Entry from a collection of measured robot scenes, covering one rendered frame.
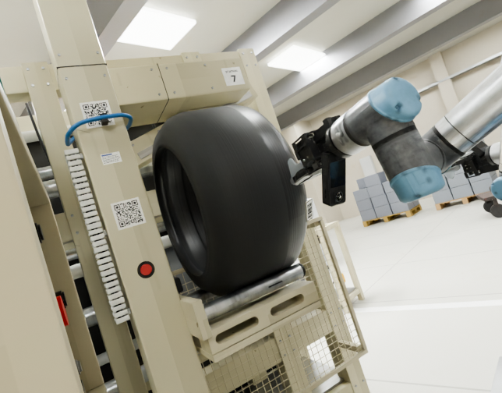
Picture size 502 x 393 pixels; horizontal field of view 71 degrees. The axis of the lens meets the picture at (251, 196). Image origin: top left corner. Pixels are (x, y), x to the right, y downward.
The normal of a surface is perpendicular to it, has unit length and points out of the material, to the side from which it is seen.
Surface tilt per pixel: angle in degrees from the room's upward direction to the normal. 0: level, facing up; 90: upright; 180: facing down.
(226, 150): 71
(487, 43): 90
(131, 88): 90
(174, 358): 90
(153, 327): 90
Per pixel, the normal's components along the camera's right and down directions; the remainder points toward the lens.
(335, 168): 0.48, 0.24
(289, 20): -0.65, 0.18
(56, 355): 0.43, -0.19
